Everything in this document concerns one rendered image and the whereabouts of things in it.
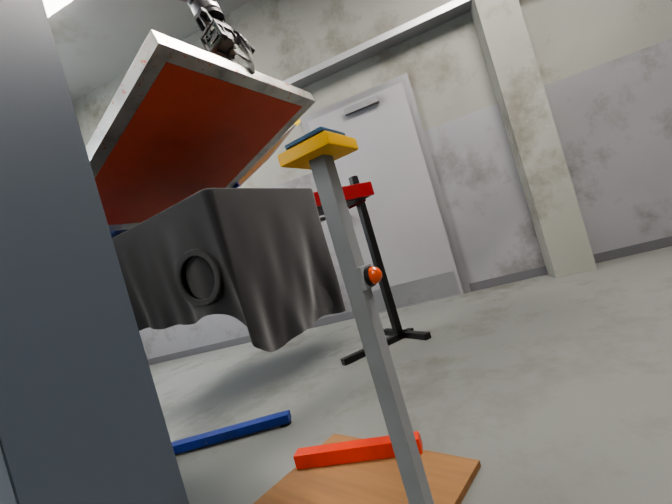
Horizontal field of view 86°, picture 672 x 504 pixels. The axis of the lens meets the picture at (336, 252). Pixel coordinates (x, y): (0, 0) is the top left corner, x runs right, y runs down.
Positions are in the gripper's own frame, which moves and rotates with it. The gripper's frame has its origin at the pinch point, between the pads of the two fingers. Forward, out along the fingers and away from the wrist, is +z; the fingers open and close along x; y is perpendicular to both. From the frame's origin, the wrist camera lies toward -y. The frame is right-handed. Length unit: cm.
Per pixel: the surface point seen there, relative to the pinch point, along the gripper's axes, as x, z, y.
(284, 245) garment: -16.7, 45.4, 1.1
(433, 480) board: -19, 124, -10
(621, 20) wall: 151, -20, -315
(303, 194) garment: -12.5, 31.3, -14.8
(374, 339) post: 3, 78, 15
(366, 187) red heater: -40, 10, -133
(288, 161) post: 8.7, 36.7, 19.0
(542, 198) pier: 35, 73, -263
